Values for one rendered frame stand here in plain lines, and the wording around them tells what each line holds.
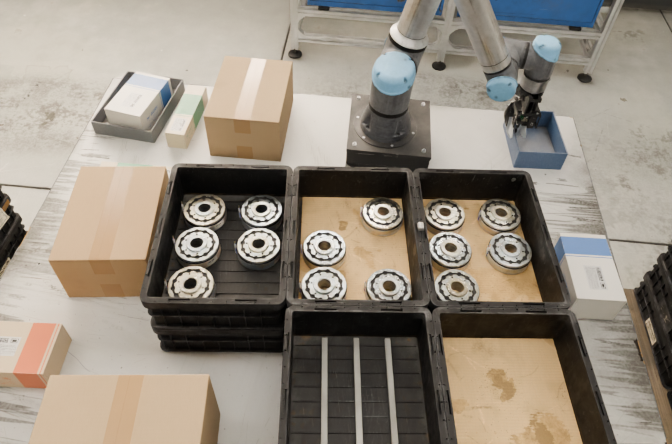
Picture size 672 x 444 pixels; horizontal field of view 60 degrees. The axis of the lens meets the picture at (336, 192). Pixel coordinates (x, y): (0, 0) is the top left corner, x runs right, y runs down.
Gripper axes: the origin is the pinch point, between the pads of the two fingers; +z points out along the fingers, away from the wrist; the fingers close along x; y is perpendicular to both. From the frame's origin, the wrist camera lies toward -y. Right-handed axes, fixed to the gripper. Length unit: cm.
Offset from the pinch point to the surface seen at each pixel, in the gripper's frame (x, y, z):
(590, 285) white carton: 8, 58, -4
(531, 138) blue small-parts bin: 8.2, -3.5, 4.9
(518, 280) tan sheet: -12, 61, -8
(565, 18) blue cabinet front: 63, -136, 39
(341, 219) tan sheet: -54, 44, -8
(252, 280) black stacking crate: -74, 64, -7
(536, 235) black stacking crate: -7, 52, -14
